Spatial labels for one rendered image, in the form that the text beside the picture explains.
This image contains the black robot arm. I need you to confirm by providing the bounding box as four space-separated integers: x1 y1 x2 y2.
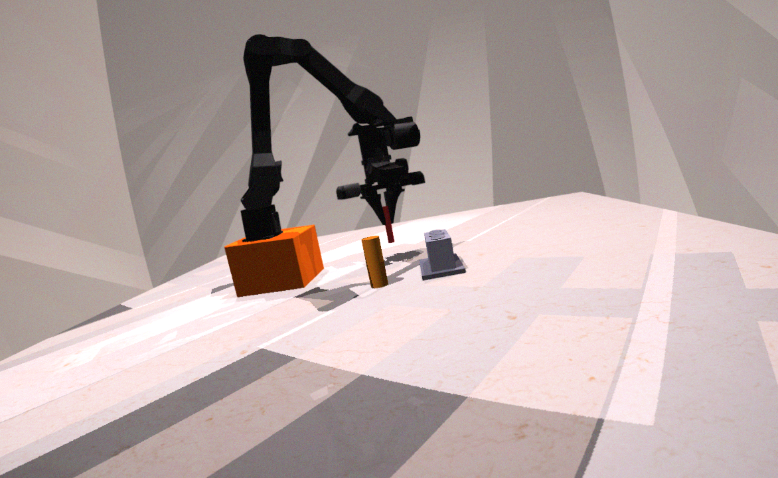
240 34 420 242

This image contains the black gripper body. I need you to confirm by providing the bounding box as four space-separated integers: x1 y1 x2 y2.
337 151 426 199

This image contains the red peg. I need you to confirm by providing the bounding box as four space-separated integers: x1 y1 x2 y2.
382 206 394 243

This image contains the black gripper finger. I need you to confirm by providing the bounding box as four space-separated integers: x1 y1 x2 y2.
384 189 405 224
360 194 386 225

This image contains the orange cylinder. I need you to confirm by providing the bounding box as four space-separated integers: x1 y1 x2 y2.
361 236 388 289

